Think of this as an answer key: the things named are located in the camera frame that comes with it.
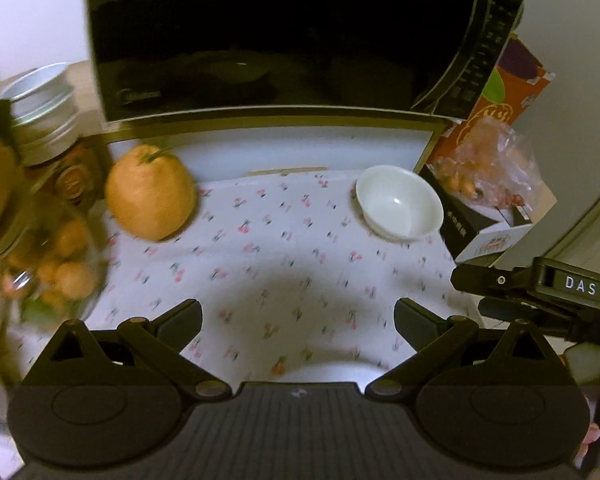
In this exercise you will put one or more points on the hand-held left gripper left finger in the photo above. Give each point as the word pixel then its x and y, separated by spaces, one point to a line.
pixel 185 321

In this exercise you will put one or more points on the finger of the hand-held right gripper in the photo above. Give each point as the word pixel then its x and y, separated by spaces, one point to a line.
pixel 485 277
pixel 500 307

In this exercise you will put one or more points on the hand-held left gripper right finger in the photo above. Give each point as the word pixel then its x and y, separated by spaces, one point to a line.
pixel 410 322

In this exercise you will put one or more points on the white ceramic bowl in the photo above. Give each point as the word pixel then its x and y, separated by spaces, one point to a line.
pixel 400 205

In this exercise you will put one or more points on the beige cabinet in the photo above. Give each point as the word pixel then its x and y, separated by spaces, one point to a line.
pixel 590 230

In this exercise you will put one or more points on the black and white box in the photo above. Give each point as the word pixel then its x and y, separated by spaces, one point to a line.
pixel 460 220

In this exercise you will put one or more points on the plastic bag of oranges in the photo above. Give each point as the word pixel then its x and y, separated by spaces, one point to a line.
pixel 490 160

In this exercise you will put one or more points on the floral tablecloth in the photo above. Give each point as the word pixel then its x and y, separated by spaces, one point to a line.
pixel 280 240

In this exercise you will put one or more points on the glass jar of small oranges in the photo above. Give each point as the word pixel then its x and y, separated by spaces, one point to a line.
pixel 65 270

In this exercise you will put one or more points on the red printed carton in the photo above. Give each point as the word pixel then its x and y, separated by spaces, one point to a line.
pixel 510 90

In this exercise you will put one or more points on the glass jar with metal lid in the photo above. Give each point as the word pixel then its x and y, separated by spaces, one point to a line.
pixel 40 120

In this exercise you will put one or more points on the black microwave oven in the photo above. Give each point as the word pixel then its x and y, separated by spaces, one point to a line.
pixel 280 35

